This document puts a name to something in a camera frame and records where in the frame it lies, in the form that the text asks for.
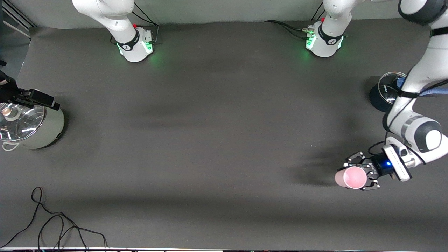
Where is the black arm base cable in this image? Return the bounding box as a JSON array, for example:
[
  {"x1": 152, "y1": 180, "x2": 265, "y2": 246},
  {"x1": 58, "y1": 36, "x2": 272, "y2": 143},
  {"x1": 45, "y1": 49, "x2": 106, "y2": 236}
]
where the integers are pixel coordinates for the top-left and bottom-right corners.
[
  {"x1": 264, "y1": 20, "x2": 314, "y2": 40},
  {"x1": 111, "y1": 2, "x2": 160, "y2": 44}
]

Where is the aluminium frame rail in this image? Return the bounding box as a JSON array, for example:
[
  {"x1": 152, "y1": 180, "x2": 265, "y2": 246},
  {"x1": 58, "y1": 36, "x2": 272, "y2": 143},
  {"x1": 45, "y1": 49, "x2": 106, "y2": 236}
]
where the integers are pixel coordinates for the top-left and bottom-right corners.
[{"x1": 3, "y1": 0, "x2": 36, "y2": 39}]

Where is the thin black loose cable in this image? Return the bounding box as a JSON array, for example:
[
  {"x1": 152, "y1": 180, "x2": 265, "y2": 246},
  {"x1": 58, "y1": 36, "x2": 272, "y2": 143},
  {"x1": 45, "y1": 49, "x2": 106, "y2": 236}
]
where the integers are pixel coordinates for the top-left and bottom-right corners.
[{"x1": 0, "y1": 187, "x2": 107, "y2": 251}]

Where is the glass lid with blue knob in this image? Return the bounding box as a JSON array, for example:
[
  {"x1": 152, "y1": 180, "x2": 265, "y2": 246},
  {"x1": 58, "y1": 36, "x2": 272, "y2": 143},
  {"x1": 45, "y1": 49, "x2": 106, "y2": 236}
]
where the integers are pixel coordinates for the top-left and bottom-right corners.
[{"x1": 378, "y1": 72, "x2": 407, "y2": 105}]

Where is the black right arm base cable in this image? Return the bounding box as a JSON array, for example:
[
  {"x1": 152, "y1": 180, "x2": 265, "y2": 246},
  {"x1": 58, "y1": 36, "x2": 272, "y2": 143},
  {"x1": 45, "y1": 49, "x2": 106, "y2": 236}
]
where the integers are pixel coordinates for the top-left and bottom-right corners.
[{"x1": 111, "y1": 2, "x2": 160, "y2": 44}]

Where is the glass lid with metal rim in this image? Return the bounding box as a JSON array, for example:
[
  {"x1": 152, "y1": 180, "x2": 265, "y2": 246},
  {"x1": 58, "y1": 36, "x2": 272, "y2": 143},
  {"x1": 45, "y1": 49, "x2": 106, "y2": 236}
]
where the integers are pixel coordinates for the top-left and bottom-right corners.
[{"x1": 0, "y1": 103, "x2": 47, "y2": 142}]

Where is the dark grey table mat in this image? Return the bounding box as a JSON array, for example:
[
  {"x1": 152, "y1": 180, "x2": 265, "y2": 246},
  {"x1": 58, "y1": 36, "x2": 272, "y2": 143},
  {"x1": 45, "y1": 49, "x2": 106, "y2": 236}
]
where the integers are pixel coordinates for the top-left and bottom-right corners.
[{"x1": 0, "y1": 15, "x2": 448, "y2": 250}]

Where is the dark blue saucepan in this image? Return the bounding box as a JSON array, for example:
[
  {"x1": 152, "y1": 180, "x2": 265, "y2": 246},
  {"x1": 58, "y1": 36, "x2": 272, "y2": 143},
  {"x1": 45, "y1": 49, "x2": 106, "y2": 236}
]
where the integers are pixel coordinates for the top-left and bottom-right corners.
[{"x1": 370, "y1": 72, "x2": 448, "y2": 113}]

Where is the black left arm base cable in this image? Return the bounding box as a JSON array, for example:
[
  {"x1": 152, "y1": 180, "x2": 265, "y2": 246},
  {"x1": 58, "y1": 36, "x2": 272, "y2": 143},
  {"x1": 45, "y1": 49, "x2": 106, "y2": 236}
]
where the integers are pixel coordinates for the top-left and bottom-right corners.
[{"x1": 264, "y1": 20, "x2": 314, "y2": 40}]

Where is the pink plastic cup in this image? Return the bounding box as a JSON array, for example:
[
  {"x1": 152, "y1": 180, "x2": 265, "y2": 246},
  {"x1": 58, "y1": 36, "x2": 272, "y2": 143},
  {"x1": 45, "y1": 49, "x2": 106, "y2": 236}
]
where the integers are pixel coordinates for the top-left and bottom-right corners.
[{"x1": 335, "y1": 166, "x2": 368, "y2": 190}]

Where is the pale green cooking pot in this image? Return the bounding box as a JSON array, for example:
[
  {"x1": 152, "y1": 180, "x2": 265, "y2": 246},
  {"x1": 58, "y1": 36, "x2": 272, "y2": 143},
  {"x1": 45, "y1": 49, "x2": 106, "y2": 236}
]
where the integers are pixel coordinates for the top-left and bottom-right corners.
[{"x1": 0, "y1": 102, "x2": 65, "y2": 151}]

